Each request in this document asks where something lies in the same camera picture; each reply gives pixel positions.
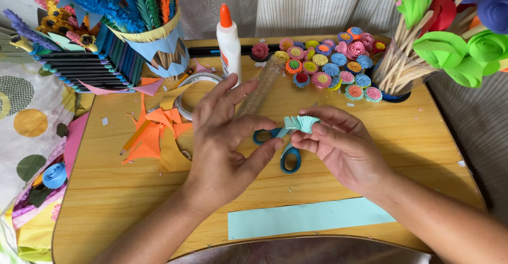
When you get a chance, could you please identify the fringed teal paper roll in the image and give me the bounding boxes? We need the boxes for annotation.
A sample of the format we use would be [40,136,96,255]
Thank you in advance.
[283,115,321,134]

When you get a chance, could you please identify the blue vase of paper feathers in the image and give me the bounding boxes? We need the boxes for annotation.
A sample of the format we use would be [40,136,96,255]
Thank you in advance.
[42,0,192,83]

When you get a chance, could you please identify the person's left hand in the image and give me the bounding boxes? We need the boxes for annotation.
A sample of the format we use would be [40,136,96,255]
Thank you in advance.
[180,74,285,217]

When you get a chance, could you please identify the dark pink paper rose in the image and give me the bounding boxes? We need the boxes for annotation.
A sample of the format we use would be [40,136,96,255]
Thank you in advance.
[251,42,271,61]

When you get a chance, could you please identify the light blue paper strip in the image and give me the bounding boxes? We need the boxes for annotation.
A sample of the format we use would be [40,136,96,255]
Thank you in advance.
[227,197,397,241]

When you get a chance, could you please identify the pink paper scraps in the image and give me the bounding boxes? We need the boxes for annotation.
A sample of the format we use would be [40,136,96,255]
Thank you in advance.
[77,59,215,97]

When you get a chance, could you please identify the striped beige cushion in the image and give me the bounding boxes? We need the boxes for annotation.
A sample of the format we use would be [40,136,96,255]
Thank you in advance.
[255,0,399,39]

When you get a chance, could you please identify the white glue bottle orange cap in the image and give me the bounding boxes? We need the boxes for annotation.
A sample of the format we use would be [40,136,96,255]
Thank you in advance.
[216,3,243,89]

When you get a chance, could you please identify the yellow pencil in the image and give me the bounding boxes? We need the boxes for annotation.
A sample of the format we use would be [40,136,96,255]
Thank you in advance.
[119,119,154,157]

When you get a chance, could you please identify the short orange pencil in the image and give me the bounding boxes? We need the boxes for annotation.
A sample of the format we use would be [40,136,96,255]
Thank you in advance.
[173,66,196,91]

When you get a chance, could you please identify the paper sunflower and lavender bouquet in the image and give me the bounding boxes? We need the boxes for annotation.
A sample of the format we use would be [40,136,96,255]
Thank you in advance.
[2,0,102,55]

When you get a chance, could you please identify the wooden lap table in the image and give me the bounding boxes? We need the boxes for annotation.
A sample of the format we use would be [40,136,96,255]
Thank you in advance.
[51,35,488,264]

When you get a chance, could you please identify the blue rolled paper flower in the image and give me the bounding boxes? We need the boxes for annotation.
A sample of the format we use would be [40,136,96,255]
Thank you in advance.
[42,162,68,190]

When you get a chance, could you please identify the clear plastic ruler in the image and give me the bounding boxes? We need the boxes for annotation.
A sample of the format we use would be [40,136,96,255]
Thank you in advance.
[234,55,287,120]

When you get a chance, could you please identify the grey knitted blanket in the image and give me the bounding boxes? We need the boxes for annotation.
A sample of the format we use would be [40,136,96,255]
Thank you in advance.
[427,70,508,225]

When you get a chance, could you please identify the person's right hand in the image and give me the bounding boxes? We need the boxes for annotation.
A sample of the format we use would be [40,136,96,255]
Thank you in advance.
[290,106,394,198]

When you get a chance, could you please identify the heap of coloured paper sheets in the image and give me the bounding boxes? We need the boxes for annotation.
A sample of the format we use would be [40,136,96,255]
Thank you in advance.
[11,112,91,263]

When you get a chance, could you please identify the blue handled scissors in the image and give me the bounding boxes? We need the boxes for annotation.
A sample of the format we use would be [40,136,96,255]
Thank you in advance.
[252,127,302,175]

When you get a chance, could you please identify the clear tape roll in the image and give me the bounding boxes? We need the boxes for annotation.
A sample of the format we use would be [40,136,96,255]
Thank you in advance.
[173,72,224,122]

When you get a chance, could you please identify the polka dot cloth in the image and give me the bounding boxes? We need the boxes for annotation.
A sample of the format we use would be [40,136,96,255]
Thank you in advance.
[0,32,97,217]

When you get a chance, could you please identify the cluster of fringed paper flowers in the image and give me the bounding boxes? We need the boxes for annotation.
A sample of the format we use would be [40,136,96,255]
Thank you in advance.
[275,26,387,103]

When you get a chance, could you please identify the jar of stick paper roses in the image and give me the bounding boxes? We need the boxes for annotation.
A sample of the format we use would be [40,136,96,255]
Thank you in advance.
[371,0,508,104]

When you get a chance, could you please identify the orange paper scraps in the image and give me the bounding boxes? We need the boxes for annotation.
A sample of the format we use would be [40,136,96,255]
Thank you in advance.
[121,93,194,165]

